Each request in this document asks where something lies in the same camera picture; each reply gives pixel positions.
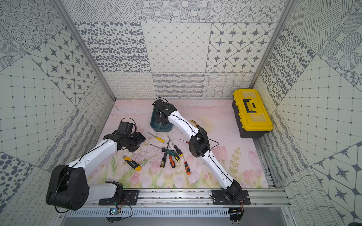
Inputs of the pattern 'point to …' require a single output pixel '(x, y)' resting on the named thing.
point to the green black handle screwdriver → (168, 151)
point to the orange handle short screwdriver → (172, 162)
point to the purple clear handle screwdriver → (185, 141)
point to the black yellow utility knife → (132, 163)
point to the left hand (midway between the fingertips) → (143, 138)
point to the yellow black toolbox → (251, 114)
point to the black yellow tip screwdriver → (178, 151)
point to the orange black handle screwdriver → (187, 168)
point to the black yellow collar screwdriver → (164, 158)
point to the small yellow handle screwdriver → (157, 138)
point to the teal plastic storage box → (158, 127)
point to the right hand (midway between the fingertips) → (161, 120)
